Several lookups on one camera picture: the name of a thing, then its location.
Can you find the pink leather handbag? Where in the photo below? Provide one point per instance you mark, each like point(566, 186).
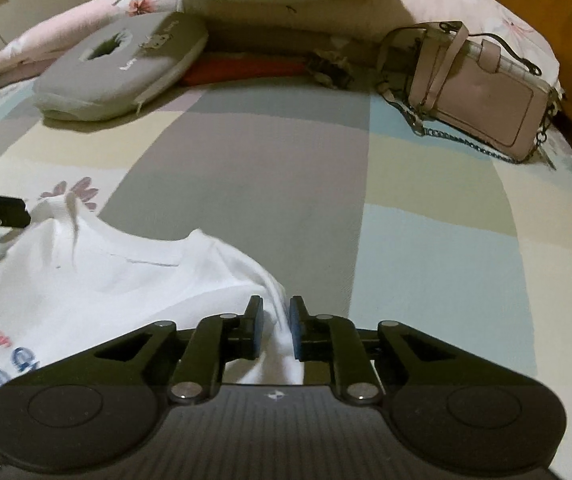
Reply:
point(472, 89)

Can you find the grey donut cushion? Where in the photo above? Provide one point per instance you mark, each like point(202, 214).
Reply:
point(121, 67)

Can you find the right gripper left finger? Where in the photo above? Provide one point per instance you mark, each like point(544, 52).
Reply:
point(215, 341)

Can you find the white printed sweatshirt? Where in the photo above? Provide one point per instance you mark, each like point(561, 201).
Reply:
point(70, 282)

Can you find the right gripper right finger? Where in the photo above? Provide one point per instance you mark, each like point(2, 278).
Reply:
point(335, 341)

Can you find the pink floral folded quilt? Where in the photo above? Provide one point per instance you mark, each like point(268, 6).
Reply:
point(31, 53)

